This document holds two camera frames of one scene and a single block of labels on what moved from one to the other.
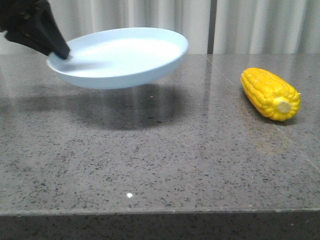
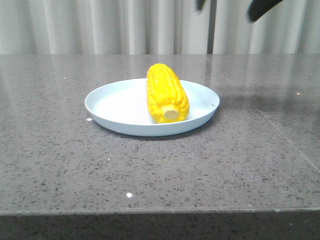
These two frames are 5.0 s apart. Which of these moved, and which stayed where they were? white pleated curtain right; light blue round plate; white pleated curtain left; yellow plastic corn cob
Moved: yellow plastic corn cob; light blue round plate
Stayed: white pleated curtain right; white pleated curtain left
